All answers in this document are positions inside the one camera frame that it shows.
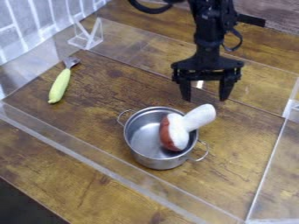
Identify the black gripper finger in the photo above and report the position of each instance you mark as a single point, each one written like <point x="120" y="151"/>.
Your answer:
<point x="226" y="86"/>
<point x="186" y="89"/>

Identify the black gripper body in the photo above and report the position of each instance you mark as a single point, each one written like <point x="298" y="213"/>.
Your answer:
<point x="206" y="65"/>

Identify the white plush mushroom red cap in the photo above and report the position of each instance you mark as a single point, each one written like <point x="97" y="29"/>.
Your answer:
<point x="176" y="126"/>

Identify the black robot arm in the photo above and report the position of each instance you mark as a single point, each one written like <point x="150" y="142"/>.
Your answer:
<point x="215" y="18"/>

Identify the silver metal pot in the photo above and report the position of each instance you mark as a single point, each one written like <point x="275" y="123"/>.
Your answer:
<point x="140" y="126"/>

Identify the black bar on table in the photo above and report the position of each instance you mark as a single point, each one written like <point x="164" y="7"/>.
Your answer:
<point x="251" y="20"/>

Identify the clear acrylic triangular stand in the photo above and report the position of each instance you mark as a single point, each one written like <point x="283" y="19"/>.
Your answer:
<point x="87" y="39"/>

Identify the yellow handled metal peeler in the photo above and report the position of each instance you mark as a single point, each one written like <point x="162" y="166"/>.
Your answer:
<point x="61" y="82"/>

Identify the clear acrylic tray wall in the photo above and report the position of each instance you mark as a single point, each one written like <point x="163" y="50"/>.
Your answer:
<point x="163" y="192"/>

